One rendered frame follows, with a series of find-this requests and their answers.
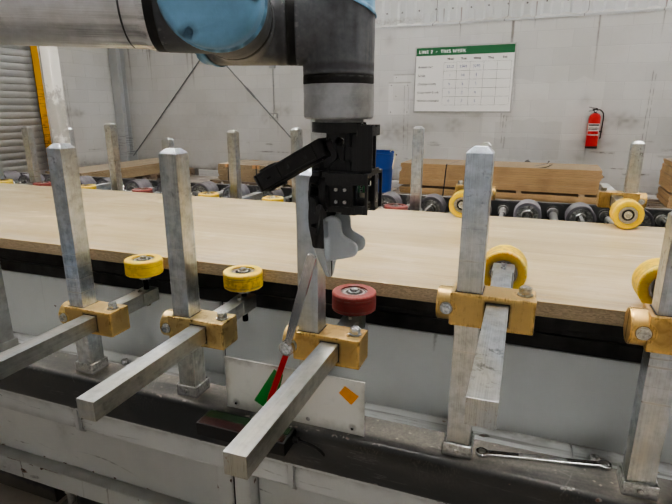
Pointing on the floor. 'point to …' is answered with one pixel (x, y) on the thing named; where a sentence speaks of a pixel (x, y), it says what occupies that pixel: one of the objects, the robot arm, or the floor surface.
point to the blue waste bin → (385, 167)
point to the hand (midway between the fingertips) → (324, 266)
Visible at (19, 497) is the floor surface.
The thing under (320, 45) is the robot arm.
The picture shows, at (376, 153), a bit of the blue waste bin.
